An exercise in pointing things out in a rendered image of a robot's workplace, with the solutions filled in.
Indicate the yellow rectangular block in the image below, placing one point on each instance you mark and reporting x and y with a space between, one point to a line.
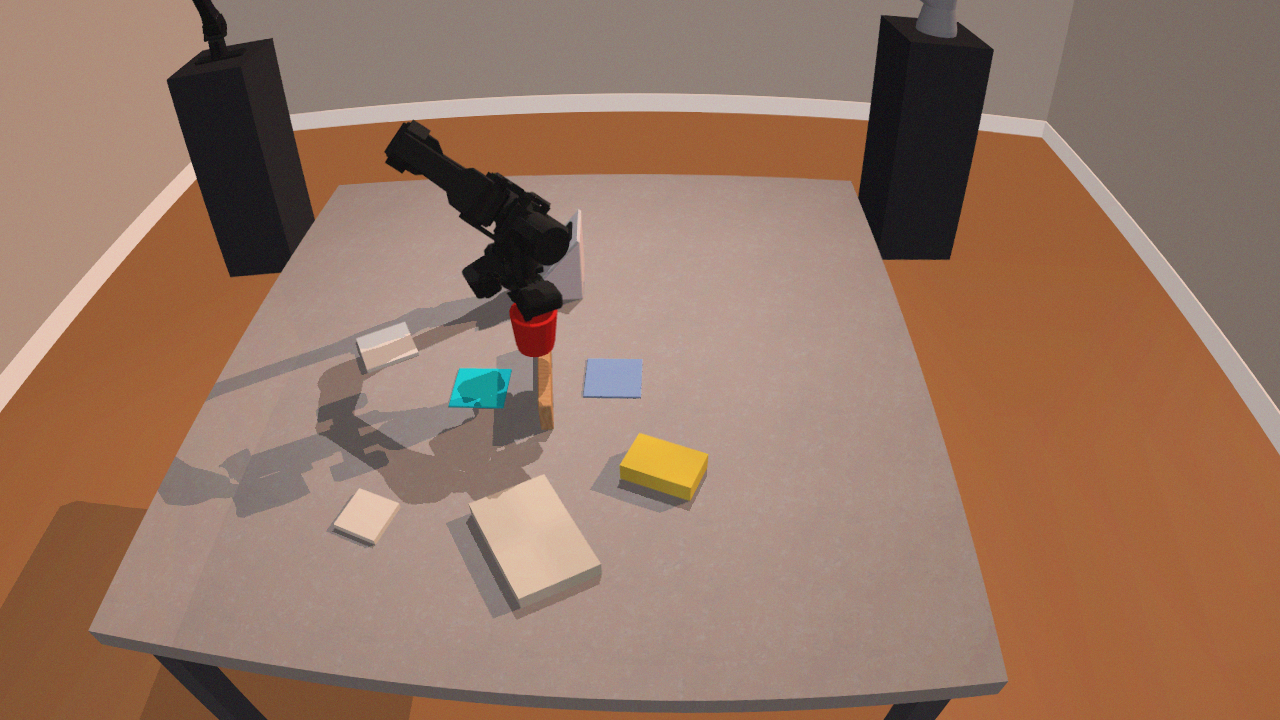
664 466

